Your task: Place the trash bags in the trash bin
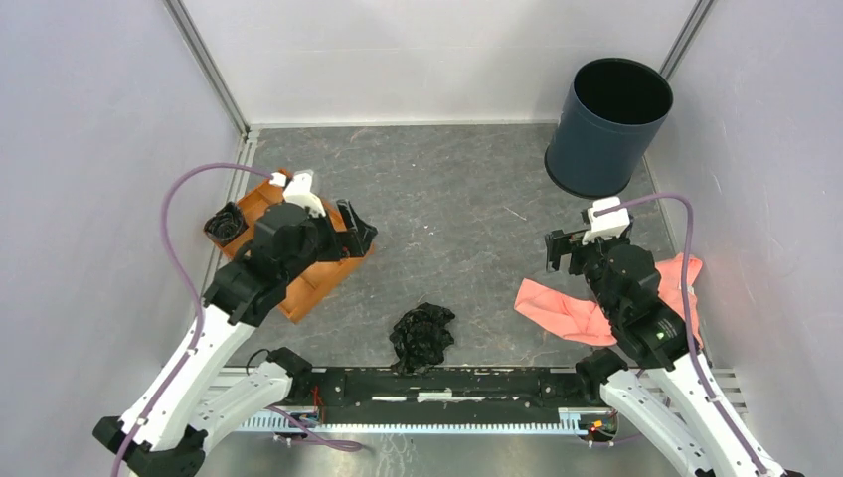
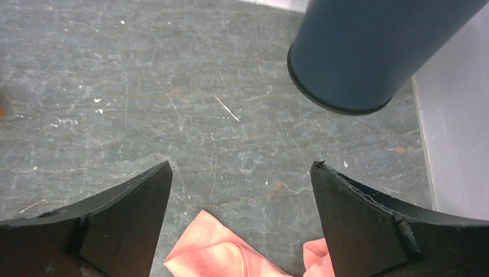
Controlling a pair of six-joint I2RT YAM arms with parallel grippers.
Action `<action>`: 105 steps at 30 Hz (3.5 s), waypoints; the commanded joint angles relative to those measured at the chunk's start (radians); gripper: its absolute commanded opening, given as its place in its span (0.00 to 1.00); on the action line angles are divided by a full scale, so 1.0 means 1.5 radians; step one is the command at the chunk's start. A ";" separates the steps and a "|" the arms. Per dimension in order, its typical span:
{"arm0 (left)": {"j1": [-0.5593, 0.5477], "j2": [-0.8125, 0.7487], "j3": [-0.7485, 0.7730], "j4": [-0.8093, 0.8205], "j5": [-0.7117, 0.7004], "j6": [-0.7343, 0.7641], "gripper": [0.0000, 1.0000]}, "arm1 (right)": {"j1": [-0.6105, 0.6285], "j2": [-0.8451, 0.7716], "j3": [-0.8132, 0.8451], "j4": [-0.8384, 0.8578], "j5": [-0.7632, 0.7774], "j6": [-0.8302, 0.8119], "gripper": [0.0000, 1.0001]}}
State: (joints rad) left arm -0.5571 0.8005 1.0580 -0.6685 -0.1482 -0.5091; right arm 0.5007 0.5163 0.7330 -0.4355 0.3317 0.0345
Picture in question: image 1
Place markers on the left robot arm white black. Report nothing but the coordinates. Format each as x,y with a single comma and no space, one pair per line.
171,429

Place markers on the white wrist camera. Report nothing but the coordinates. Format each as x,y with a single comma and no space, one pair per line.
300,191
610,225

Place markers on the white toothed cable duct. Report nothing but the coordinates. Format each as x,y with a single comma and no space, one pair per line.
563,421

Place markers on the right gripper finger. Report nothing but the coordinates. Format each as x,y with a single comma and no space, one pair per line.
559,241
554,258

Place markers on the dark blue trash bin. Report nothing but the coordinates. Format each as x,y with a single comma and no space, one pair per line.
611,114

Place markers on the left aluminium corner post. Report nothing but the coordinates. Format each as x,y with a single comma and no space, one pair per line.
198,48

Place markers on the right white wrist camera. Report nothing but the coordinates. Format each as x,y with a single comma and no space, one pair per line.
610,225

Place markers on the pink cloth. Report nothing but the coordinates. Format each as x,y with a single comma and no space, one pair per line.
580,320

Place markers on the orange compartment tray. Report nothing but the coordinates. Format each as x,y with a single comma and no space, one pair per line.
316,280

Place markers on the right aluminium corner post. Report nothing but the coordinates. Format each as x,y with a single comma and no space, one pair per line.
684,39

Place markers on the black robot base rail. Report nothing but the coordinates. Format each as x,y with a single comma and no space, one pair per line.
443,395

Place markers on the black trash bag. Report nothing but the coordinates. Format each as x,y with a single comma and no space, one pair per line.
420,339

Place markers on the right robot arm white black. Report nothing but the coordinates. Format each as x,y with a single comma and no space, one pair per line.
698,431

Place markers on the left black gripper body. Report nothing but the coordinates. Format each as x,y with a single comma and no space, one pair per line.
329,244

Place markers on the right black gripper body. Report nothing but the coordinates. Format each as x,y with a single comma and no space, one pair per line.
589,257

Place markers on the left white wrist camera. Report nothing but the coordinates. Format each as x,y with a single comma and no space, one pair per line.
300,191

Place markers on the aluminium corner post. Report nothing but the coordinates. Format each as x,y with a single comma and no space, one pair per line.
684,39
198,48

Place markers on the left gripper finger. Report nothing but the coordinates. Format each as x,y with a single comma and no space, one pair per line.
358,232
356,247

